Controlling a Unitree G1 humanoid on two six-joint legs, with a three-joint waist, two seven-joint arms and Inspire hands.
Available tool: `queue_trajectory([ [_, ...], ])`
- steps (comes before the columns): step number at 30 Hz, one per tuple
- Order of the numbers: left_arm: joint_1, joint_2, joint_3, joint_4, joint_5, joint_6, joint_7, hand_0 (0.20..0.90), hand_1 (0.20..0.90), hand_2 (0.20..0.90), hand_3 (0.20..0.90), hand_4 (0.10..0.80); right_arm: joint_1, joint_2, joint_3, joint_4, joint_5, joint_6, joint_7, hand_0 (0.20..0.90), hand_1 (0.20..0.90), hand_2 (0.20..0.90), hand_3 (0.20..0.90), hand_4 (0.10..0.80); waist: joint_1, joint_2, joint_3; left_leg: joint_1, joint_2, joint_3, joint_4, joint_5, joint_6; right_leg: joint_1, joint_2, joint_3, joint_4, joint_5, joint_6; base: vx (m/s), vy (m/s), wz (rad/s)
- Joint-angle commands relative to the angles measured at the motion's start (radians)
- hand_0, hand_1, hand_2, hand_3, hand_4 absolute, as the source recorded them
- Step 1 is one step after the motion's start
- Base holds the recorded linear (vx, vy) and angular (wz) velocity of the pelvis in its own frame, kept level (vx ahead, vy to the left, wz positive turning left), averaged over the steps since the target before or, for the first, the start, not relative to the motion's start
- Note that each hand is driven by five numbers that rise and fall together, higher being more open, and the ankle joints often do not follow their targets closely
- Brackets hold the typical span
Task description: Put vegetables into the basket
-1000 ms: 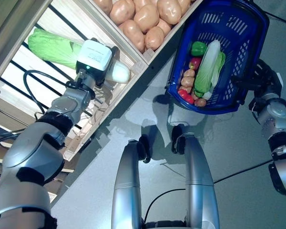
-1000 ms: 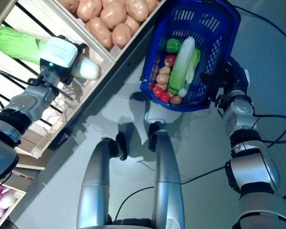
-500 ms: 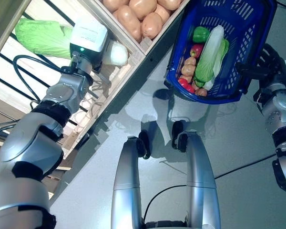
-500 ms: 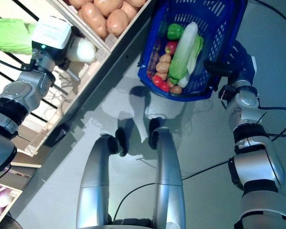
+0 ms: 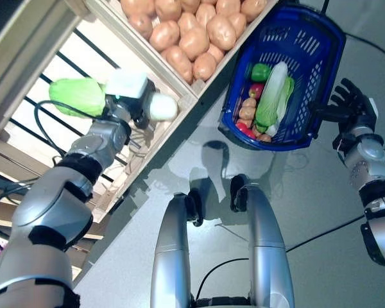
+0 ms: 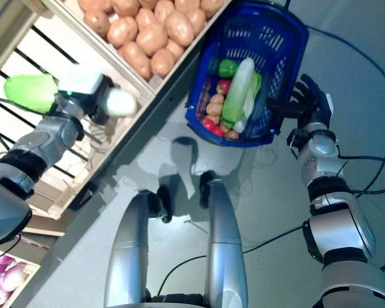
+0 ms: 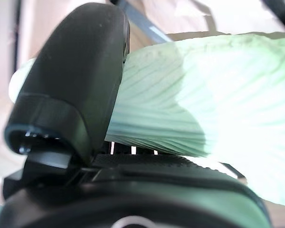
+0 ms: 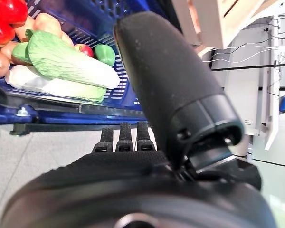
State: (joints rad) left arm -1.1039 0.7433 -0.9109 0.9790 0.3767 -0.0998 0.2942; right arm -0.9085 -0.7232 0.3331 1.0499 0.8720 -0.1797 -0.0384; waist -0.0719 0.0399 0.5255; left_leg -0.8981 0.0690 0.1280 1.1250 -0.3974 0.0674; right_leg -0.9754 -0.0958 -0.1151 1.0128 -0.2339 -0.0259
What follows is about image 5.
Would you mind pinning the silver right robot leg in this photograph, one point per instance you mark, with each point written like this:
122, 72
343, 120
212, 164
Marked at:
266, 250

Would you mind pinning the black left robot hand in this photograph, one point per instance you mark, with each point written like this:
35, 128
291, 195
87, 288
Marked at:
138, 109

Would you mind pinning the brown potato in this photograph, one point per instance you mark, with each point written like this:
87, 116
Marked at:
246, 112
204, 65
249, 102
194, 41
264, 138
227, 4
215, 53
168, 8
164, 35
179, 61
187, 22
237, 22
138, 4
192, 3
221, 32
141, 20
205, 14
253, 8

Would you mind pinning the dark robot pelvis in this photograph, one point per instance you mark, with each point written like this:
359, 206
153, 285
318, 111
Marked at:
221, 303

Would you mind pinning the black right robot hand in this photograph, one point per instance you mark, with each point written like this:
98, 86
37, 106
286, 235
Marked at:
353, 106

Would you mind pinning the red tomato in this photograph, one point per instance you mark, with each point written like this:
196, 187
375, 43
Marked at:
245, 128

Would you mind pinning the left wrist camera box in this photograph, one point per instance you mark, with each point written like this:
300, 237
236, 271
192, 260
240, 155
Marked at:
126, 85

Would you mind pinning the wooden slat crate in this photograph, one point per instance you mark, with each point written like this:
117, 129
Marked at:
160, 141
197, 86

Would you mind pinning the silver left robot leg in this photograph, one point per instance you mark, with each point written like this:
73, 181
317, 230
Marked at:
171, 256

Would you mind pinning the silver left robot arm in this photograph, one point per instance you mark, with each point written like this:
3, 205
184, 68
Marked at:
45, 208

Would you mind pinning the green bell pepper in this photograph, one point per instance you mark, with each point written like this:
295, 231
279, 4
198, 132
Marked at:
260, 72

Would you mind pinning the red apple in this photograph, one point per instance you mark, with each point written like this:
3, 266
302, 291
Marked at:
256, 90

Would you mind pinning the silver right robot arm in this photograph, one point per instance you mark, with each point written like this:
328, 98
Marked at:
369, 154

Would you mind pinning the blue plastic shopping basket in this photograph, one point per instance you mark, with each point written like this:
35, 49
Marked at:
321, 64

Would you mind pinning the silver robot leg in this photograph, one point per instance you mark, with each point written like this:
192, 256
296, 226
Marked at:
171, 256
266, 250

